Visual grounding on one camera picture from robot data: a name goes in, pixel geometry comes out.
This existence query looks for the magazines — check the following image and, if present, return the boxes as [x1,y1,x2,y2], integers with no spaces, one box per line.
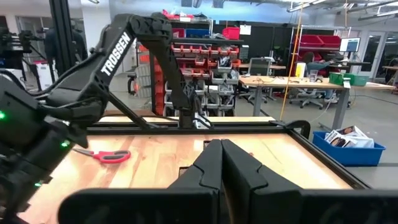
[324,125,375,149]

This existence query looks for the office chair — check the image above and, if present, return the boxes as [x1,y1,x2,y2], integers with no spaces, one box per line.
[247,57,274,103]
[288,88,326,110]

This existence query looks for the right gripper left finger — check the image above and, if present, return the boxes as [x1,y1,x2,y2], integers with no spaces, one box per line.
[169,139,223,190]

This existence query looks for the rack with red bins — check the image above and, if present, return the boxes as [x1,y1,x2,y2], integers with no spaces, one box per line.
[292,34,342,77]

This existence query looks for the wooden desk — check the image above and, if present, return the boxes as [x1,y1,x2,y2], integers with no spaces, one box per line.
[238,75,396,131]

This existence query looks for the green plastic bin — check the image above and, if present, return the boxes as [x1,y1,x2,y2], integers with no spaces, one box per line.
[345,73,370,87]
[328,72,346,85]

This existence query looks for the yellow hanging cable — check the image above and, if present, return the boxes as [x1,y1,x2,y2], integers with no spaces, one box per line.
[279,0,304,121]

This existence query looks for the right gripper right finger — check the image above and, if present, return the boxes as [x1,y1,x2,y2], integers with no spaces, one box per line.
[221,139,302,224]

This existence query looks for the shelf with red bins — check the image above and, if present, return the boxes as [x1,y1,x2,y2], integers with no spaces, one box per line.
[136,12,246,118]

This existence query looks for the person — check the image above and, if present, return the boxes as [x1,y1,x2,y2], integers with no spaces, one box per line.
[303,51,340,103]

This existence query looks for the red-handled scissors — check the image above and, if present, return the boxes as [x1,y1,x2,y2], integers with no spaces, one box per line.
[73,148,132,164]

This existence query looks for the blue plastic bin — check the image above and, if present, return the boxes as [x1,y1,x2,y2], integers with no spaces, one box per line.
[312,130,386,167]

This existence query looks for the computer monitor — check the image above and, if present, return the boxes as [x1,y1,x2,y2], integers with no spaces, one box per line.
[338,37,361,53]

